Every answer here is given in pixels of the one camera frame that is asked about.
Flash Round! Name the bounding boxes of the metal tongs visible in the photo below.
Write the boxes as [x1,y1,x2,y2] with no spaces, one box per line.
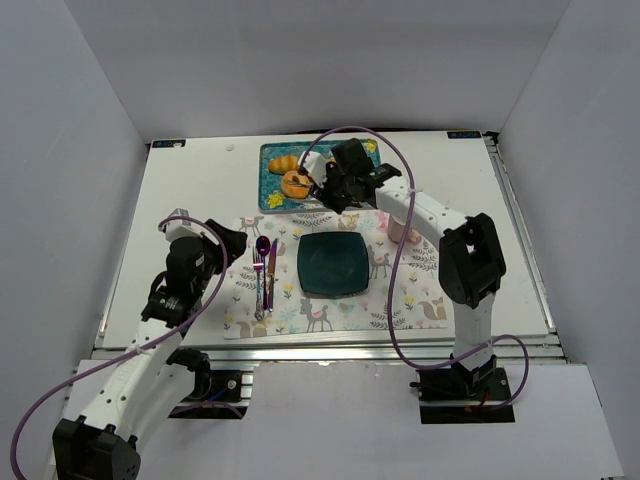
[287,174,324,199]

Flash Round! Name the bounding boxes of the glazed donut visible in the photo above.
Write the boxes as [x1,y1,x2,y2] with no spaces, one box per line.
[280,169,315,201]

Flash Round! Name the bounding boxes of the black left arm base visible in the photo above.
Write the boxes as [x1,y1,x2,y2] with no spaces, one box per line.
[166,348,248,420]

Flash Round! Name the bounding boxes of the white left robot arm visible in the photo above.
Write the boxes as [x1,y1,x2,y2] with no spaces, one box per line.
[52,210,247,479]

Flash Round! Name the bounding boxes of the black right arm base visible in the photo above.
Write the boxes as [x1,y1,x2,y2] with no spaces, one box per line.
[409,368,515,425]

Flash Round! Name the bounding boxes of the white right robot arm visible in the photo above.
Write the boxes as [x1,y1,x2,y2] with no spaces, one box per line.
[300,139,506,396]

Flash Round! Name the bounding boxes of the purple iridescent fork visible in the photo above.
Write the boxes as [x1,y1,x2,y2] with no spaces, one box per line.
[253,247,264,321]

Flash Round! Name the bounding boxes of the pink mug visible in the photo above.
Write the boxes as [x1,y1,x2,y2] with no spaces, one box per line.
[386,215,422,245]

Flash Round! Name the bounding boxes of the purple iridescent spoon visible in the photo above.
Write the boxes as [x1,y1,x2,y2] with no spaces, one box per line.
[255,235,271,262]

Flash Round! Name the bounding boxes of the golden croissant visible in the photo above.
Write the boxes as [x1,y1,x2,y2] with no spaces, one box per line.
[267,154,300,175]

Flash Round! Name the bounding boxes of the purple iridescent knife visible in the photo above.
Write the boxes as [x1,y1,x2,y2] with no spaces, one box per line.
[265,239,278,312]

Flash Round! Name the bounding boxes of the teal floral serving tray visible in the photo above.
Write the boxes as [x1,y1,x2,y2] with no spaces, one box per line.
[258,138,381,214]

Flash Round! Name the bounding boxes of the dark teal square plate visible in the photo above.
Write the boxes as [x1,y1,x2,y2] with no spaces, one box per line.
[296,231,370,298]

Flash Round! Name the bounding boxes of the animal print placemat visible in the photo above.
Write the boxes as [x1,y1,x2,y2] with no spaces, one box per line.
[223,210,451,340]

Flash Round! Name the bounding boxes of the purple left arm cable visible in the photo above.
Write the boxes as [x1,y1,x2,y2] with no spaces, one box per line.
[10,214,236,479]

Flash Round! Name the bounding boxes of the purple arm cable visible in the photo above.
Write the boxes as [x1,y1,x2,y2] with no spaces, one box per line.
[298,125,531,411]
[10,214,236,479]

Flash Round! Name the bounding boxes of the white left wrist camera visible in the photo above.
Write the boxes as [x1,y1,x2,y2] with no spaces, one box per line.
[158,208,202,243]

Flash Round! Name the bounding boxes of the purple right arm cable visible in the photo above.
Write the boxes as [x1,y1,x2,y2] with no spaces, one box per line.
[298,125,531,411]

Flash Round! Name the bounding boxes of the aluminium table frame rail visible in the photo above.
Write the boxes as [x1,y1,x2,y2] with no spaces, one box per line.
[92,337,566,366]

